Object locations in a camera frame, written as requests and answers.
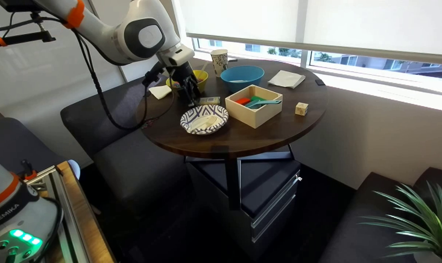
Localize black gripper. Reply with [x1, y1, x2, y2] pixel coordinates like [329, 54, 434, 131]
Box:
[170, 63, 200, 107]

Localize small wooden cube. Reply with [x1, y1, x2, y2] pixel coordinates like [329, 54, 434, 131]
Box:
[294, 102, 309, 117]

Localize folded white cloth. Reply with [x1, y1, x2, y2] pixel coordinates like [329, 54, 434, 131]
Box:
[268, 70, 306, 89]

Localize patterned paper cup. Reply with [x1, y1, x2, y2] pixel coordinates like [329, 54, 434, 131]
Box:
[211, 50, 228, 77]

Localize patterned paper plate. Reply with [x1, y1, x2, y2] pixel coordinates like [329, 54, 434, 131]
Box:
[180, 105, 228, 136]

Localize blue bowl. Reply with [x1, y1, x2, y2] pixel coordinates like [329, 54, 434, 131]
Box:
[221, 66, 265, 92]

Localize white paper napkin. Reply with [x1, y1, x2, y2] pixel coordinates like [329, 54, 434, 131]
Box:
[149, 85, 171, 99]

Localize yellow bowl of candy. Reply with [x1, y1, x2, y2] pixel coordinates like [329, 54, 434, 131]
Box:
[165, 70, 209, 93]

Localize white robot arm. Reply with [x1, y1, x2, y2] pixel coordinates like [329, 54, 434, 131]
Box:
[0, 0, 200, 107]

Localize green potted plant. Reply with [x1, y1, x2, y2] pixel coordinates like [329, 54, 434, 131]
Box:
[361, 183, 442, 263]

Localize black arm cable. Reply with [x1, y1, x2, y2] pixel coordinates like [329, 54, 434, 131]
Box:
[69, 28, 153, 133]

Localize dark filing cabinet under table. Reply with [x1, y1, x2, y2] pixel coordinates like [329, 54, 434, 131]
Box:
[184, 145, 303, 260]

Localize white roller window blind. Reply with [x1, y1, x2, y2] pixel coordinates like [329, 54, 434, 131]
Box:
[180, 0, 442, 63]

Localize grey seat cushion left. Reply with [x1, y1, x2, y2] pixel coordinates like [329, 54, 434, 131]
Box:
[60, 80, 189, 215]

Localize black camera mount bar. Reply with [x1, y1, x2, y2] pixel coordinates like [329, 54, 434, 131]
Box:
[0, 31, 55, 47]

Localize white wooden box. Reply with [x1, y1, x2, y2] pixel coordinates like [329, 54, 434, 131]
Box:
[225, 85, 282, 129]

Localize wooden robot mounting cart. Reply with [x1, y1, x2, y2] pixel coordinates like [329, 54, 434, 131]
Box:
[38, 161, 115, 263]

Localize round dark wooden table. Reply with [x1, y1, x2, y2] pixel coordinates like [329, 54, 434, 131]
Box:
[143, 60, 328, 158]

